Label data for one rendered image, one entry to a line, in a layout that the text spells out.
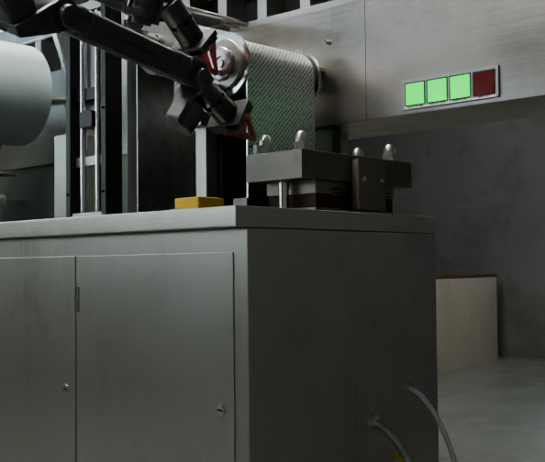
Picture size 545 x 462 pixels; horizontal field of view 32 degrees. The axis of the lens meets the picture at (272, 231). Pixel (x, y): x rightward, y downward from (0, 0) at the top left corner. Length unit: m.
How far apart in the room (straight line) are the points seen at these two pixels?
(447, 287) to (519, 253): 1.23
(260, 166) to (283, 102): 0.25
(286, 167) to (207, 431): 0.57
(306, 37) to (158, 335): 0.94
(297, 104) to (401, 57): 0.27
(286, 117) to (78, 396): 0.79
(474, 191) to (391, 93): 6.14
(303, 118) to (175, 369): 0.72
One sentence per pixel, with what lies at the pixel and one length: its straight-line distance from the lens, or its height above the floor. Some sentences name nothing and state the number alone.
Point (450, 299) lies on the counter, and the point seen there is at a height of 0.53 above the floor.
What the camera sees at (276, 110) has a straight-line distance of 2.19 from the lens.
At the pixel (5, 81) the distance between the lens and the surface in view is 2.98.
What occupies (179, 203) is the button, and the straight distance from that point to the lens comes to 1.85.
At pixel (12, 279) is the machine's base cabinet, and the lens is 2.33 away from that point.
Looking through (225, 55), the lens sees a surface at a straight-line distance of 2.16.
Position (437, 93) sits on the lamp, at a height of 1.18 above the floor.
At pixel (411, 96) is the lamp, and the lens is 2.23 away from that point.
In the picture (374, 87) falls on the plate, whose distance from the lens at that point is 2.30.
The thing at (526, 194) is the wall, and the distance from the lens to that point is 8.21.
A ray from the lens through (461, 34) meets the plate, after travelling 2.19.
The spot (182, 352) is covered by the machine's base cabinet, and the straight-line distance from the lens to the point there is 1.85.
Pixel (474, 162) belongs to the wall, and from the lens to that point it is 8.40.
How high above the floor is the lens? 0.79
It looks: 2 degrees up
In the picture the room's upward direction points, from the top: 1 degrees counter-clockwise
